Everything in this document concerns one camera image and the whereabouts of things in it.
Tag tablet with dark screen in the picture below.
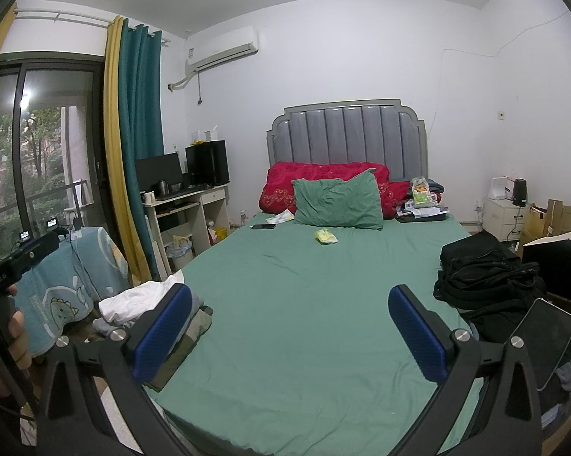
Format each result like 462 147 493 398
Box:
508 297 571 391

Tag olive folded clothes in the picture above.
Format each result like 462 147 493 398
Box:
143 294 215 393

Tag person's left hand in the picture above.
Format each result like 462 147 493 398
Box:
0 285 32 397

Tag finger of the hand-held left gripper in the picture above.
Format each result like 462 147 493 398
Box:
0 233 62 271

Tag grey padded headboard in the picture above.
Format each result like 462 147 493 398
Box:
266 99 429 186

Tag balcony glass door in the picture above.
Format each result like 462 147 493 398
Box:
0 57 106 267

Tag black computer tower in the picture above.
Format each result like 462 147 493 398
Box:
185 140 230 187

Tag black monitor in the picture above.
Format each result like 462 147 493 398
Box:
134 153 184 196

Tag white trash bin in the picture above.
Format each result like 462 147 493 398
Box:
166 237 193 271

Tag green-yellow snack bag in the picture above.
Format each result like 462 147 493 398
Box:
410 177 432 207

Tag black clothes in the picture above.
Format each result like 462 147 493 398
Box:
433 231 547 343

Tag green pillow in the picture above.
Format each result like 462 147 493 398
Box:
292 168 385 231

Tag blue cartoon blanket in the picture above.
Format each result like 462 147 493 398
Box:
12 225 129 357

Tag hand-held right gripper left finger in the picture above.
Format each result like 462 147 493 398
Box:
37 283 193 456

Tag yellow curtain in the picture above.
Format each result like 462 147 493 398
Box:
102 15 146 290

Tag air conditioner hose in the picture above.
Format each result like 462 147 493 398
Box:
168 72 196 92

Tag white air conditioner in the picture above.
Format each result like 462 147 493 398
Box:
185 26 259 77

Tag white garment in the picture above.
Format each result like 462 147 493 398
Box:
98 270 186 326

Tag dark open box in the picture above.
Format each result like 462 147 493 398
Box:
523 235 571 304

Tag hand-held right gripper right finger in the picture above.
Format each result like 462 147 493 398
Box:
388 284 543 456

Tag red quilt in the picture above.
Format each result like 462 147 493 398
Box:
258 161 412 222

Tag white nightstand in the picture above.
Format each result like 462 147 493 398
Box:
482 197 533 242

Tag white desk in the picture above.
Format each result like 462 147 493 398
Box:
142 184 230 260

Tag teal curtain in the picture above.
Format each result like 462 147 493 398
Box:
119 19 168 281

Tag white appliance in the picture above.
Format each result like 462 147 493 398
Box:
489 177 513 200

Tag white curtain rod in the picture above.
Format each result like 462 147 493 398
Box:
14 11 165 48

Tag green bed sheet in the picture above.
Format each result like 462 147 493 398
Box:
143 214 486 456

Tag black tray with papers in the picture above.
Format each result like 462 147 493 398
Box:
394 206 454 223

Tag wall cable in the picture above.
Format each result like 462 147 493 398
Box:
430 9 571 124

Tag cardboard boxes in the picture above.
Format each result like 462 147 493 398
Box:
520 198 571 245

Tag grey clothes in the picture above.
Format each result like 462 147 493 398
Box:
539 356 571 428

